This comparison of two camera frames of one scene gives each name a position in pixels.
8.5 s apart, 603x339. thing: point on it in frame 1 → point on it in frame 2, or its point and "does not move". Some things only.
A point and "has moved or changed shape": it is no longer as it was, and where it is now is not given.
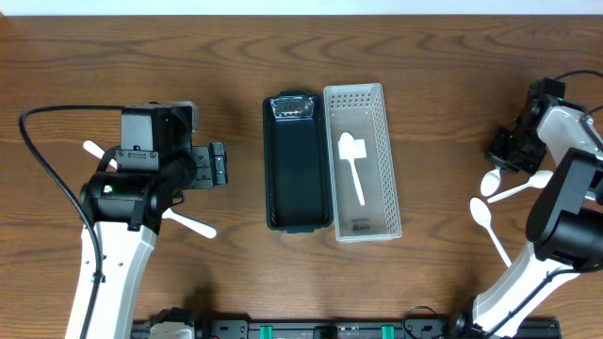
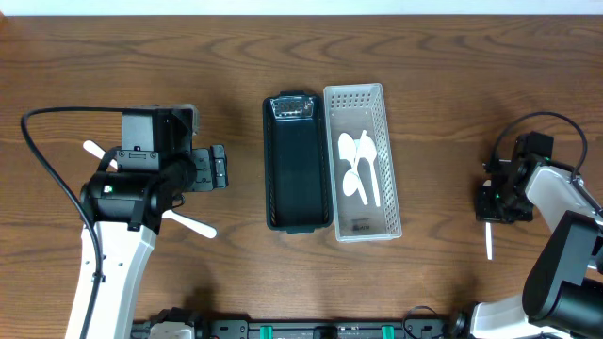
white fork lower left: (205, 230) does not move
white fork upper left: (93, 149) does not move
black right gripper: (507, 151) → (490, 207)
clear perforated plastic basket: (365, 186) does not move
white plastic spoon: (490, 182) has moved or changed shape
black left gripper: (207, 166) does not move
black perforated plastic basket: (296, 163) does not move
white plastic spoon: (347, 151) does not move
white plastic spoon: (482, 216) has moved or changed shape
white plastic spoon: (538, 180) has moved or changed shape
